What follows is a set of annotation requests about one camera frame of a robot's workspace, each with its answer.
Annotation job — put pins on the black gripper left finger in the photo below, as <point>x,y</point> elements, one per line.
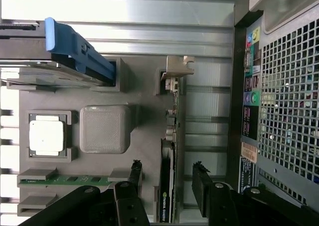
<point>127,206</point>

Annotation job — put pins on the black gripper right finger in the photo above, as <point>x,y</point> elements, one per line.
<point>221,206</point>

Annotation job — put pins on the black service label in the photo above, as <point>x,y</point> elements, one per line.
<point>246,176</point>

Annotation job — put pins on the loose green RAM stick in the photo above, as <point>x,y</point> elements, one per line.
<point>74,180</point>

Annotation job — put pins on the orange sticker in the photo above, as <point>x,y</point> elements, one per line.
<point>249,151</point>

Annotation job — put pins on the grey parts rack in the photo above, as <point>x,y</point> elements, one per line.
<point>139,141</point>

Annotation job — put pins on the silver CPU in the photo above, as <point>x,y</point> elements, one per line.
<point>47,136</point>

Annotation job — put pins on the hard disk in blue caddy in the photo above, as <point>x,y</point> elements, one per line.
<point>74,46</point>

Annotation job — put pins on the black open PC case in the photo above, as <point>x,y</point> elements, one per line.
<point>274,11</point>

